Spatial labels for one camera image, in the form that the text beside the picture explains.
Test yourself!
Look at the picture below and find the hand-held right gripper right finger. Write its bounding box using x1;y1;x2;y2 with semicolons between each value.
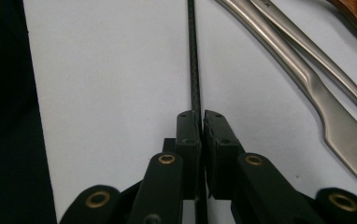
203;109;245;200

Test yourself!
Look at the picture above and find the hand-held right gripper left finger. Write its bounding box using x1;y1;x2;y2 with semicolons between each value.
176;109;203;200

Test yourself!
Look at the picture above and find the black chopstick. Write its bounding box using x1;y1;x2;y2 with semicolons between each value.
187;0;203;132

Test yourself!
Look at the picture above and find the silver metal fork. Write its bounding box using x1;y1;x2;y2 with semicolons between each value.
215;0;357;198

